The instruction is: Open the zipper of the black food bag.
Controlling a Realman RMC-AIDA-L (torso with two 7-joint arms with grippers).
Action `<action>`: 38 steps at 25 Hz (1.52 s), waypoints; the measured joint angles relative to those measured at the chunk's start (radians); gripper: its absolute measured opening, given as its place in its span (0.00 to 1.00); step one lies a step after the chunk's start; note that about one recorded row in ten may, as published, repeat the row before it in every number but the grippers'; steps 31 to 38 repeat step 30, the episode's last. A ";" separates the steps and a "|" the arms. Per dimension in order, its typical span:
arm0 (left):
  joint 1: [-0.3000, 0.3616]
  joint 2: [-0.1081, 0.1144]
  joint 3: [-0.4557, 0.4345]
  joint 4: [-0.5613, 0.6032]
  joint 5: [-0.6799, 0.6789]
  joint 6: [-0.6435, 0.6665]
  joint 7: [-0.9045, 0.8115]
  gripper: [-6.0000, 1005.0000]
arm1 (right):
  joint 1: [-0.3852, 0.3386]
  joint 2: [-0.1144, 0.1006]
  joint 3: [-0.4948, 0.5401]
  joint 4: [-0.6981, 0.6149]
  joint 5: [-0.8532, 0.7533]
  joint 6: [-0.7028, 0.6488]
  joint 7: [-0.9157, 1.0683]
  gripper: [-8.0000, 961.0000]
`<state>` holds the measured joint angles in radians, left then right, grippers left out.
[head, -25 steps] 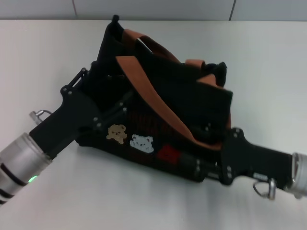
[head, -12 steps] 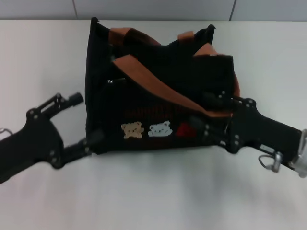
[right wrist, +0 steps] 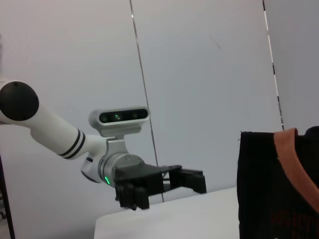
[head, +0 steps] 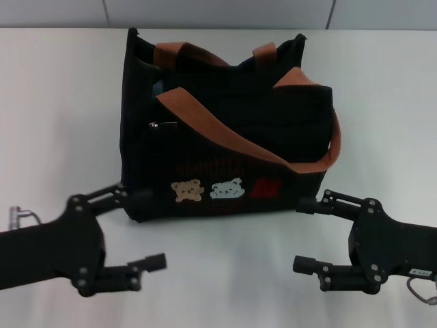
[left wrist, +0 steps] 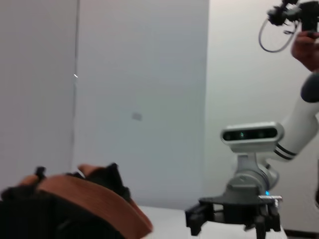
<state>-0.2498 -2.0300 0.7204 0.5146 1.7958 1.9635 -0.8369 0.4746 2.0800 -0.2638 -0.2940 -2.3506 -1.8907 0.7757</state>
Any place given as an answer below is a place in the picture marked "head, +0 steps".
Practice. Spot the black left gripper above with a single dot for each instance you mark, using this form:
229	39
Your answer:
61	246

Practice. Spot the metal zipper pull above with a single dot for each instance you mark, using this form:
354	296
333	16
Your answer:
154	125

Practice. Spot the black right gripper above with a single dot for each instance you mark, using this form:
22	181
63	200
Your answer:
382	246

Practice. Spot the right gripper silver connector plug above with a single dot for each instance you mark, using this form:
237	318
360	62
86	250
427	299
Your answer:
433	300

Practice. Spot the left gripper silver connector plug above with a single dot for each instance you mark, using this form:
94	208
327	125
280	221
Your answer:
13	217

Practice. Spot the gripper silver connector plug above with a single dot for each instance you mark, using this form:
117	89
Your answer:
13	217
433	300

